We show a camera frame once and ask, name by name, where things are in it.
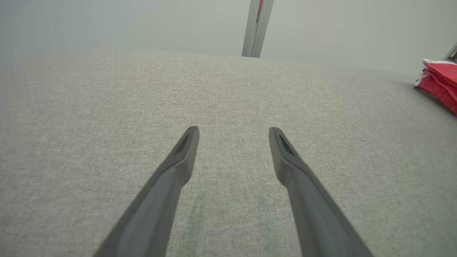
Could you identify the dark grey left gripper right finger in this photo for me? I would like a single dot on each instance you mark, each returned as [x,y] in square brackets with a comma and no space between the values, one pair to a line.
[317,221]

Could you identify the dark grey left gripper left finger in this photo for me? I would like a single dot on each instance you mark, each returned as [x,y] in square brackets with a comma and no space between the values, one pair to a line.
[153,214]

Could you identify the red jersey with black numbers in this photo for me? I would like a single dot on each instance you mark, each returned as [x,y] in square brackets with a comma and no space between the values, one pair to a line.
[441,84]

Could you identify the grey partition post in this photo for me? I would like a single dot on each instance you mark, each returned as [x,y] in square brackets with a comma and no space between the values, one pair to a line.
[255,32]

